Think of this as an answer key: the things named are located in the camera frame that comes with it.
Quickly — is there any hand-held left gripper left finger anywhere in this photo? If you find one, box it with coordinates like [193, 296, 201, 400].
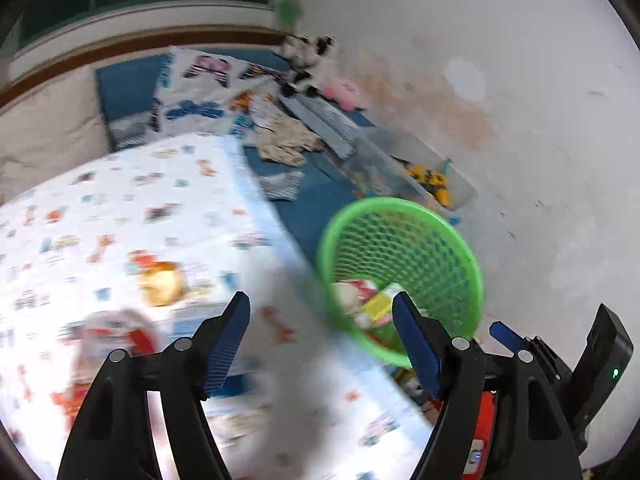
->
[56, 291, 252, 480]

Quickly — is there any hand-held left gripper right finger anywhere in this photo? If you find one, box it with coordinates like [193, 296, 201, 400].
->
[391, 291, 583, 480]

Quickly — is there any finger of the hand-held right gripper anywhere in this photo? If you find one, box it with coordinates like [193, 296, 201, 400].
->
[489, 321, 573, 396]

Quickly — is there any white blue cardboard box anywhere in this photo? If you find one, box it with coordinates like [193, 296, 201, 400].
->
[167, 300, 236, 346]

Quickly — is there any clear bottle yellow label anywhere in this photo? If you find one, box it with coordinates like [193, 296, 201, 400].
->
[360, 282, 403, 331]

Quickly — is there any gold foil wrapper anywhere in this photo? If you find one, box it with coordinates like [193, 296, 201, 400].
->
[137, 260, 187, 307]

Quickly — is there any red clear plastic cup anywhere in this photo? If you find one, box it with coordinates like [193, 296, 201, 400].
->
[75, 309, 161, 361]

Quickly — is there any green plastic mesh basket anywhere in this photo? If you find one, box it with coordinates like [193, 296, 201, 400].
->
[316, 196, 485, 368]

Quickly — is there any red plastic object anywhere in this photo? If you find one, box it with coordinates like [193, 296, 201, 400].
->
[462, 391, 497, 476]

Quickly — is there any white printed blanket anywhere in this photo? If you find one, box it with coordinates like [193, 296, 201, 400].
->
[0, 132, 436, 480]

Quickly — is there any grey striped cloth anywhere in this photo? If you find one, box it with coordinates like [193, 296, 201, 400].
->
[260, 170, 306, 203]

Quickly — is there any clear plastic storage box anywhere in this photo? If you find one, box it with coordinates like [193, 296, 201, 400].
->
[345, 127, 478, 211]

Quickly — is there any beige printed garment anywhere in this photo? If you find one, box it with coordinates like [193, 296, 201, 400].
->
[250, 97, 326, 166]

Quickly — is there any blue grey patterned pad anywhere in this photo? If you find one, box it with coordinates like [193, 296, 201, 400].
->
[280, 95, 358, 161]

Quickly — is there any large butterfly print pillow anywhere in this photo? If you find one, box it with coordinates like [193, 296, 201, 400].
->
[150, 45, 291, 146]

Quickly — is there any pink plush toy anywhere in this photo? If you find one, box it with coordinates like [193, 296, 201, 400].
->
[320, 76, 371, 111]

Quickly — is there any blue backrest cushion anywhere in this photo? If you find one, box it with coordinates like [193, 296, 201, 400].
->
[95, 50, 173, 151]

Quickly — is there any beige pillow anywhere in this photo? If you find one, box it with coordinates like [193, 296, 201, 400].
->
[0, 65, 113, 201]

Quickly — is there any black white cow plush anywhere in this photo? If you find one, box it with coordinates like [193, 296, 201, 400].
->
[277, 34, 338, 98]

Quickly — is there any brown wooden headboard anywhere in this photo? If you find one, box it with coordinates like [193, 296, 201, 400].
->
[0, 27, 291, 111]

